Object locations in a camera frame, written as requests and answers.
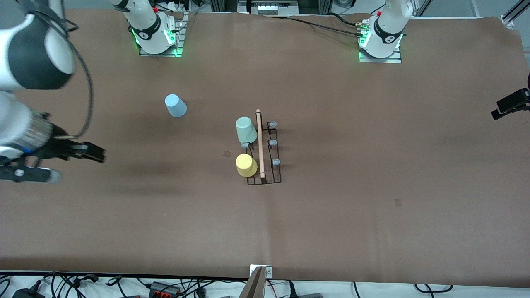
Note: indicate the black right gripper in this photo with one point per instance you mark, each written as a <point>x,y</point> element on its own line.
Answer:
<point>59,147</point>

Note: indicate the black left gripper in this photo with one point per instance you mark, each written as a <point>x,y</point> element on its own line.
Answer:
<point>514,103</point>

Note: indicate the yellow plastic cup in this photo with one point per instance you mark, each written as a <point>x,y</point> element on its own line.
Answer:
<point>246,165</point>

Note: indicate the mint green plastic cup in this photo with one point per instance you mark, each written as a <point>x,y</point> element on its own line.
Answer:
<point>246,130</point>

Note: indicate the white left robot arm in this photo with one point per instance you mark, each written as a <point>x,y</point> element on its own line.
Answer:
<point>387,25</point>

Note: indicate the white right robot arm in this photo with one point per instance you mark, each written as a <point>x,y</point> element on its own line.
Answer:
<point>25,49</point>

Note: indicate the light blue plastic cup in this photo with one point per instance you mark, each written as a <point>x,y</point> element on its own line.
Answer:
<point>176,106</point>

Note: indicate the black orange connector block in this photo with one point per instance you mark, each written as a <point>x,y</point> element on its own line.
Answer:
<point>163,288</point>

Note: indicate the black power adapter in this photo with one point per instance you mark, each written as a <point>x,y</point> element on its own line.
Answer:
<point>27,294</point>

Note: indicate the white power strip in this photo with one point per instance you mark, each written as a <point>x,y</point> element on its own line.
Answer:
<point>180,6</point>

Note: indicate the brown table mat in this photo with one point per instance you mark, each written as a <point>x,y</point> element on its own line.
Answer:
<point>290,227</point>

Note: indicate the white electronic device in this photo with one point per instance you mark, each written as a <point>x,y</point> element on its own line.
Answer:
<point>273,8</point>

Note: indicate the aluminium profile rail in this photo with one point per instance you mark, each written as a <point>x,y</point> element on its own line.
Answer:
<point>513,14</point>
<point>422,7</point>

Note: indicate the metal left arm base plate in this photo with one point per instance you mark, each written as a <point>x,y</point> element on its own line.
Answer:
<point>385,60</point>

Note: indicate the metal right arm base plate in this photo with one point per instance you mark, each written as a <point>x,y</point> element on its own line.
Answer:
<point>180,45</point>

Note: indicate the aluminium frame rack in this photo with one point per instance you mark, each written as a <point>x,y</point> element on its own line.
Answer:
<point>223,5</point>

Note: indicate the grey camera mount pole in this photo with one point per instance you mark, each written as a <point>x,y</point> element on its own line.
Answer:
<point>253,287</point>

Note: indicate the small metal bracket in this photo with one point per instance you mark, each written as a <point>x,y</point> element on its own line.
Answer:
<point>268,272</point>

